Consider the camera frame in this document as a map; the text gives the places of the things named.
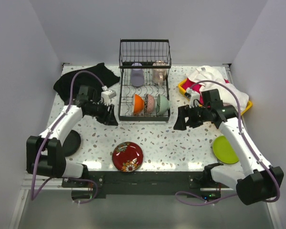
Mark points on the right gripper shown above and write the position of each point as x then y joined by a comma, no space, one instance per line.
184,111

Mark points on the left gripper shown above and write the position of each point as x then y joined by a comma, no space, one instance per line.
104,119

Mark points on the celadon green bowl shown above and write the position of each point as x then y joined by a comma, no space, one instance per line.
162,104

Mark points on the white pink bowl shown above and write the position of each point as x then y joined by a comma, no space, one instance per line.
138,104

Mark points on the leaf patterned bowl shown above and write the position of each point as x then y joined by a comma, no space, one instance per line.
149,104

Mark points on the red floral plate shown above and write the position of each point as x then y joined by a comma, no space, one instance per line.
127,157

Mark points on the black wire dish rack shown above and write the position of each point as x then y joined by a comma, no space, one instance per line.
142,53

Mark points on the pink marbled mug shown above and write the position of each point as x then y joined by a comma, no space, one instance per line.
159,73

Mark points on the lavender plastic cup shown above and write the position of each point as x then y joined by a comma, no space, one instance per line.
137,77

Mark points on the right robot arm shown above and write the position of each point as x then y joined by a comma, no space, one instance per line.
258,180

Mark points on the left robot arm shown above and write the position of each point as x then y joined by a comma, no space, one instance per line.
44,153

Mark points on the magenta cloth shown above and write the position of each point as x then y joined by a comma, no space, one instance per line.
187,84

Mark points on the white towel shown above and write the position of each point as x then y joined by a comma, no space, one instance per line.
206,72

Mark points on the lime green plate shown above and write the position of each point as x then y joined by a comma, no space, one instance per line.
224,151

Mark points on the black cloth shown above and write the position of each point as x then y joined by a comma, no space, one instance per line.
63,85

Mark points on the yellow plastic tray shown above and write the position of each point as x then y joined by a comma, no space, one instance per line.
225,95

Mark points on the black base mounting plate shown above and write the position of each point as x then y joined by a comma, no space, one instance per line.
143,183

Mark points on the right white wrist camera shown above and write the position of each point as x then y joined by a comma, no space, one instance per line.
193,96

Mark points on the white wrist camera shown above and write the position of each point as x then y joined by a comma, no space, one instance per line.
107,96
193,96

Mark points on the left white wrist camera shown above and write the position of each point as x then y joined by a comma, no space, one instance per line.
107,96

